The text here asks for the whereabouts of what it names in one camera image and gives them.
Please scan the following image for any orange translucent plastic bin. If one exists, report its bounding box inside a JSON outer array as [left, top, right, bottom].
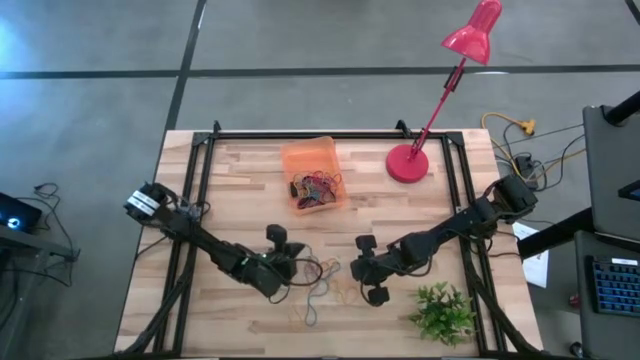
[[279, 135, 350, 217]]

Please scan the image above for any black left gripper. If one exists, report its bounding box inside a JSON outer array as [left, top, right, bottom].
[[259, 223, 307, 284]]

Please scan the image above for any black aluminium table frame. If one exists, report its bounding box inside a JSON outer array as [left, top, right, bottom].
[[113, 118, 551, 360]]

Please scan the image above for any yellow extension cord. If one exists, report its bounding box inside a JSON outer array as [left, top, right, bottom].
[[480, 112, 539, 189]]

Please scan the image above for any black stand pole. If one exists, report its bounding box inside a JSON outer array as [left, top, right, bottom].
[[602, 89, 640, 126]]

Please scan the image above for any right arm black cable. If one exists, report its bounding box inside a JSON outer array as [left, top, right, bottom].
[[358, 252, 435, 308]]

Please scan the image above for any small black device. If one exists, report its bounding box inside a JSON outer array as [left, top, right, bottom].
[[617, 178, 640, 204]]

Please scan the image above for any black stand beam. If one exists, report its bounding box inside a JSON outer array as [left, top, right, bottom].
[[516, 206, 596, 260]]

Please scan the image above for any backlit computer keyboard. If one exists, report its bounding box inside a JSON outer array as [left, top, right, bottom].
[[589, 255, 640, 317]]

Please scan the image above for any pink desk lamp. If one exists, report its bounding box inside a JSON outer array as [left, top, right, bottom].
[[384, 0, 504, 185]]

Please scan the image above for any black power strip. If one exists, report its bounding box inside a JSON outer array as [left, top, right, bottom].
[[514, 153, 541, 192]]

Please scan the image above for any black box with blue light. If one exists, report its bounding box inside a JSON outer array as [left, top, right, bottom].
[[0, 192, 43, 234]]

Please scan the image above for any dark grey desk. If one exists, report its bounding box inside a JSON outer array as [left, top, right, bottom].
[[573, 229, 640, 360]]

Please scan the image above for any green artificial fern plant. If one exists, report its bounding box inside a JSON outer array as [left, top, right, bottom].
[[409, 280, 478, 349]]

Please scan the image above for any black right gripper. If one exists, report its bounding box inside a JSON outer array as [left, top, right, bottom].
[[350, 233, 404, 307]]

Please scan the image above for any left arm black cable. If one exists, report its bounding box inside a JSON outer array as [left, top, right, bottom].
[[268, 256, 325, 305]]

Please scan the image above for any grey equipment cart top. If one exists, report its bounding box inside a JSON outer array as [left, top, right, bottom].
[[582, 103, 640, 242]]

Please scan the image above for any white paper sheet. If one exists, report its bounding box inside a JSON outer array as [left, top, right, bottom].
[[511, 222, 551, 290]]

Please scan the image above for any black floor cable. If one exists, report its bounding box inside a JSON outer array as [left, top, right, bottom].
[[9, 182, 81, 289]]

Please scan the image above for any blue rubber band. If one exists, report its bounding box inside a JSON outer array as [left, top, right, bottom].
[[301, 257, 344, 329]]

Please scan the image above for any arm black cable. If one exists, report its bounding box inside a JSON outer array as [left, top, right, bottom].
[[268, 256, 325, 305], [358, 252, 435, 308]]

